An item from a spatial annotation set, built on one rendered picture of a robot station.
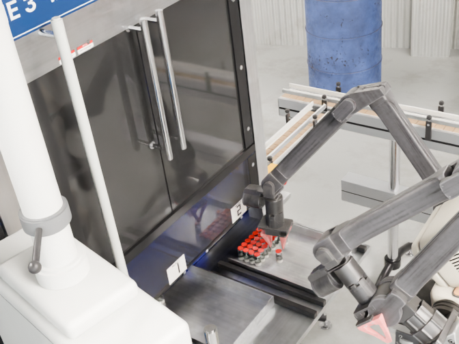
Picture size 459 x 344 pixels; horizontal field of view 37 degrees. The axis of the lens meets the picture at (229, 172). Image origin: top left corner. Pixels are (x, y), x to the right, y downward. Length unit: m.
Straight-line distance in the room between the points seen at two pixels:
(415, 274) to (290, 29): 4.64
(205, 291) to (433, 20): 3.86
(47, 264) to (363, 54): 3.85
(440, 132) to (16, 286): 1.98
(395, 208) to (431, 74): 4.04
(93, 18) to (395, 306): 0.95
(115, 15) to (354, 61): 3.32
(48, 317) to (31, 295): 0.06
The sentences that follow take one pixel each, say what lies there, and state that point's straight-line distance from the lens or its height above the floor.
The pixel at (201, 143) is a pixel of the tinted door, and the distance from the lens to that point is 2.07.
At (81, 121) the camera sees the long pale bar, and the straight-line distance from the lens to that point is 1.57.
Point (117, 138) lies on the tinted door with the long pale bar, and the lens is 1.78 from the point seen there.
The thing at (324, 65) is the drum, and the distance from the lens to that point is 4.91.
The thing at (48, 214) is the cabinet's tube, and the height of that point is 1.74.
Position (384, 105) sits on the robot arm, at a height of 1.50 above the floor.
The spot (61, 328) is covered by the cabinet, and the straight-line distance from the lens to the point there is 1.23.
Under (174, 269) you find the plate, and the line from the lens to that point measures 2.12.
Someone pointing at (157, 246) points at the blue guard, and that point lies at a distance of 2.02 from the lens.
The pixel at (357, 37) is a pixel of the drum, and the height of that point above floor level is 0.54.
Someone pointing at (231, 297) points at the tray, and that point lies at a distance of 2.20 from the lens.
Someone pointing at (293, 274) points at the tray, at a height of 0.88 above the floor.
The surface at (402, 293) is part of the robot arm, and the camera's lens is 1.60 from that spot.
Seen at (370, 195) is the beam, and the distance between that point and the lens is 3.24.
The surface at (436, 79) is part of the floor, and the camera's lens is 5.43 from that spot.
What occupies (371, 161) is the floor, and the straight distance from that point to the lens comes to 4.42.
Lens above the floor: 2.39
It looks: 33 degrees down
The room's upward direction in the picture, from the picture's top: 8 degrees counter-clockwise
